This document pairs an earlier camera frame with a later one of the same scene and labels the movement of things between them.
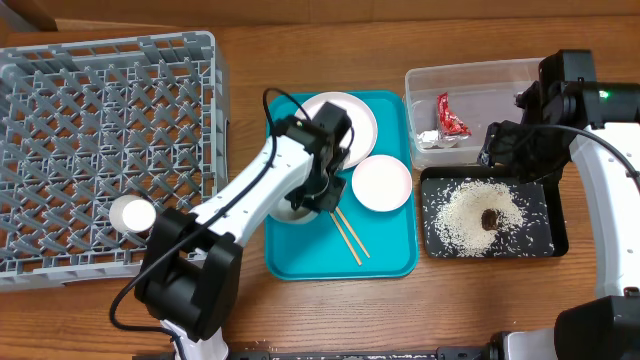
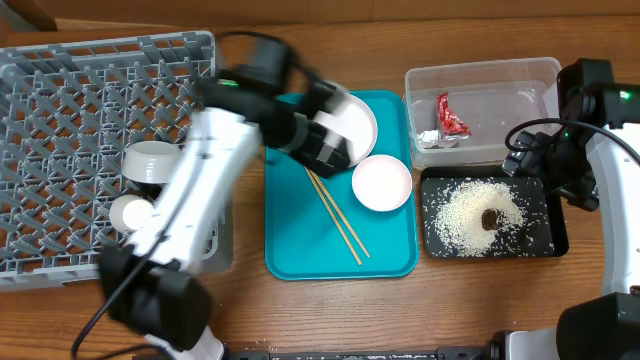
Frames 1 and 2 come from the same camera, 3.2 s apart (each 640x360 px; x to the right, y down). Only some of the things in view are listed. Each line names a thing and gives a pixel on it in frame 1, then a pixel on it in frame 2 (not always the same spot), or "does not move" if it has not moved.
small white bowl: x=382 y=183 does not move
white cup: x=132 y=214 does not move
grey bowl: x=283 y=212 -> x=153 y=162
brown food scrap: x=489 y=219 does not move
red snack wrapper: x=449 y=123 does not move
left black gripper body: x=320 y=196 -> x=329 y=151
